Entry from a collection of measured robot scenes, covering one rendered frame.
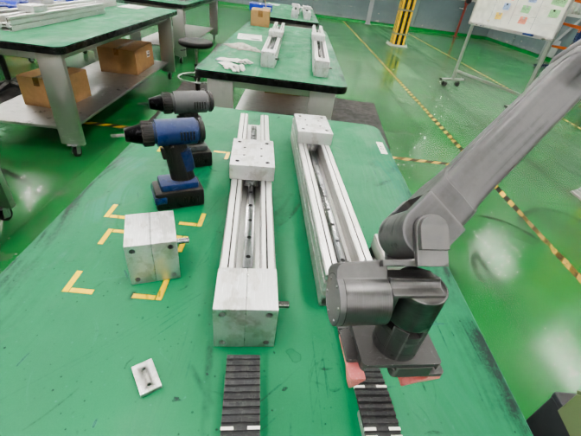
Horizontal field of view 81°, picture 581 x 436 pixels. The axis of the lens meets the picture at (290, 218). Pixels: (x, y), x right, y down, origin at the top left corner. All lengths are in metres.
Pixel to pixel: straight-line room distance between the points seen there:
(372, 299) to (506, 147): 0.25
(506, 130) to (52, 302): 0.75
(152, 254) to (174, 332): 0.15
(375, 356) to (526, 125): 0.34
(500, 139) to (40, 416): 0.69
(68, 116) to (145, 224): 2.24
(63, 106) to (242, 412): 2.60
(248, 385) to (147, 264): 0.30
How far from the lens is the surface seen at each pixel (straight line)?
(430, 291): 0.40
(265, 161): 0.87
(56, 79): 2.84
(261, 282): 0.58
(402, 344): 0.44
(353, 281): 0.37
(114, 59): 4.34
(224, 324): 0.57
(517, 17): 6.29
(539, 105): 0.55
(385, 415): 0.56
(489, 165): 0.47
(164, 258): 0.69
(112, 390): 0.61
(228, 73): 2.21
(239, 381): 0.55
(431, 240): 0.38
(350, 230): 0.74
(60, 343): 0.68
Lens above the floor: 1.29
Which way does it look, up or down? 35 degrees down
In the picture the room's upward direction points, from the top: 8 degrees clockwise
